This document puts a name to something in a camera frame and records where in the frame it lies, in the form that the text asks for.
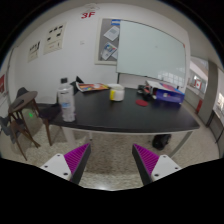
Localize dark chair wooden legs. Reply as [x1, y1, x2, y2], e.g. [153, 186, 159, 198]
[37, 102, 63, 147]

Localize blue cardboard box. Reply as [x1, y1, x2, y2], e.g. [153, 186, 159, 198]
[145, 80, 186, 104]

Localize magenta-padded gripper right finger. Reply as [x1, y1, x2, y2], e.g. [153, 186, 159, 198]
[131, 143, 183, 187]

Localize small white wall poster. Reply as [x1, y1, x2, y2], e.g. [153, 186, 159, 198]
[27, 40, 42, 63]

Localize black jacket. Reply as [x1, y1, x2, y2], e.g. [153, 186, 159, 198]
[69, 75, 85, 88]

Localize large whiteboard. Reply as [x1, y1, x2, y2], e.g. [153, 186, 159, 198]
[115, 19, 187, 84]

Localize red fire extinguisher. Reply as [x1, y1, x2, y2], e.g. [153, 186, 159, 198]
[195, 99, 204, 114]

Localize flat round red coaster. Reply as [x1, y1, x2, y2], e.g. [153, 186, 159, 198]
[135, 99, 149, 108]

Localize black bag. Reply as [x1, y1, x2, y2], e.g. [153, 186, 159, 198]
[152, 133, 172, 151]

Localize large white wall poster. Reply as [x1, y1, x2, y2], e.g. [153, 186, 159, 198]
[43, 22, 67, 55]

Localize red wall poster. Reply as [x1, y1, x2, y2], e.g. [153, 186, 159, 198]
[0, 73, 6, 94]

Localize colourful magazine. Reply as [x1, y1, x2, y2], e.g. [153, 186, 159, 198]
[75, 82, 110, 93]

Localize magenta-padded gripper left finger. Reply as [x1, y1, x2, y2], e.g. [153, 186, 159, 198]
[39, 142, 92, 185]

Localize white mug yellow handle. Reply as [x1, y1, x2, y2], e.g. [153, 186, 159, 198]
[109, 85, 126, 102]

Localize clear plastic water bottle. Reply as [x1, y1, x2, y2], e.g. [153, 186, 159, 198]
[57, 78, 77, 123]

